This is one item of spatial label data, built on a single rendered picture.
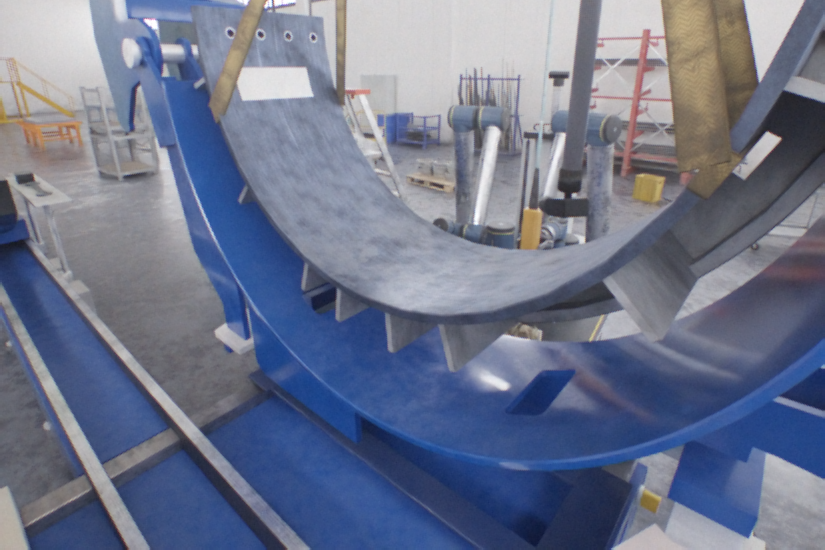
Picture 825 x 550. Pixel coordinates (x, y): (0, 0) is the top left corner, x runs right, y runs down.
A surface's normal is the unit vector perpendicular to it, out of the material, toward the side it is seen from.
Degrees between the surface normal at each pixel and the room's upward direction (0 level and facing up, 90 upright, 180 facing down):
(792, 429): 90
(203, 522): 0
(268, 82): 75
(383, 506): 0
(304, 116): 65
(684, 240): 90
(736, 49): 97
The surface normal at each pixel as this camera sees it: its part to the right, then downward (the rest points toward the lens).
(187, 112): 0.75, 0.05
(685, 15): -0.86, -0.04
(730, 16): -0.48, 0.44
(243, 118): 0.68, -0.18
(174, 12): 0.76, 0.27
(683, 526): 0.00, -0.93
